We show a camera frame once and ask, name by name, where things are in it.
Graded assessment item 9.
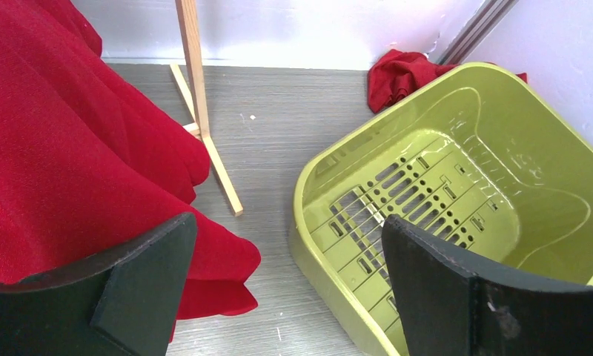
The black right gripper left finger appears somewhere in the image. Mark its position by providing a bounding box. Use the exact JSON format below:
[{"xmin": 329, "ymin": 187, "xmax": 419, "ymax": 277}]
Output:
[{"xmin": 0, "ymin": 213, "xmax": 197, "ymax": 355}]

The wooden clothes rack frame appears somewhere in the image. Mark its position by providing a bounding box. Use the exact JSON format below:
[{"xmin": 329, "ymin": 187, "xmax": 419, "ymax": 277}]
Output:
[{"xmin": 170, "ymin": 0, "xmax": 243, "ymax": 217}]

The crumpled red cloth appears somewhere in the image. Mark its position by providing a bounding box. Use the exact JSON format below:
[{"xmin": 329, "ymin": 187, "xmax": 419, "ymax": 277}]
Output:
[{"xmin": 367, "ymin": 48, "xmax": 529, "ymax": 114}]

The aluminium corner rail right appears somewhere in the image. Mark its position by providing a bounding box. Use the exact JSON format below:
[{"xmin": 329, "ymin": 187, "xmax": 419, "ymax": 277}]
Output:
[{"xmin": 437, "ymin": 0, "xmax": 518, "ymax": 65}]

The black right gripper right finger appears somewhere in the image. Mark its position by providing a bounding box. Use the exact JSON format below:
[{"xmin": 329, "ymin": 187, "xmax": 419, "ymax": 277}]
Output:
[{"xmin": 381, "ymin": 214, "xmax": 593, "ymax": 355}]

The red hanging garment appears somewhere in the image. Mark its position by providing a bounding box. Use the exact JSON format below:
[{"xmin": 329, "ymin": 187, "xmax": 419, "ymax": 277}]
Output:
[{"xmin": 0, "ymin": 0, "xmax": 262, "ymax": 320}]

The green plastic laundry basket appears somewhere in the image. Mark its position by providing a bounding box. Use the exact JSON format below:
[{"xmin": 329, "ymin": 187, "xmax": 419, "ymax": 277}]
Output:
[{"xmin": 290, "ymin": 63, "xmax": 593, "ymax": 355}]

